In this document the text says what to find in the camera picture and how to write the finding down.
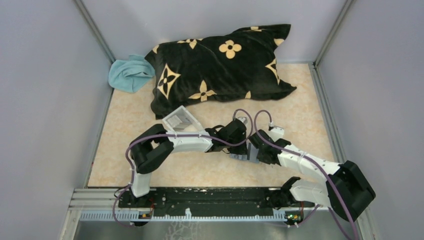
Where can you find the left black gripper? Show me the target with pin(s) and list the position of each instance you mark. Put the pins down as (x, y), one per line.
(243, 149)

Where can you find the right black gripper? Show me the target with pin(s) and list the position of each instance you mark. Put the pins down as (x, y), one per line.
(261, 159)

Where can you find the beige card holder wallet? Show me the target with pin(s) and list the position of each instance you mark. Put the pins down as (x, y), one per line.
(251, 156)

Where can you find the white plastic card box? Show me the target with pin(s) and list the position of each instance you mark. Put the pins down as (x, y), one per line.
(195, 126)

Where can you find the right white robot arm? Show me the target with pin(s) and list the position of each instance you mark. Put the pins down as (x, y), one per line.
(340, 186)

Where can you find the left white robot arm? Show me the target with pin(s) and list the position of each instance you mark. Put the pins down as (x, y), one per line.
(148, 151)

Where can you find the white cards stack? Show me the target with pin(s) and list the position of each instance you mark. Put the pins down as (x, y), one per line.
(178, 122)

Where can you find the black floral pillow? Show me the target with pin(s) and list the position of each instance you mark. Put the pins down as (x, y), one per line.
(224, 68)

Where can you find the light blue cloth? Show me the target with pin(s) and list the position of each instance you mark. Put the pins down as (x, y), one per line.
(130, 75)

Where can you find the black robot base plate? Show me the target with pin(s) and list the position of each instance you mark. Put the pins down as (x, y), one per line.
(211, 202)

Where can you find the aluminium frame rail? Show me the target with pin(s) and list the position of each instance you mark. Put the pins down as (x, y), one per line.
(101, 204)

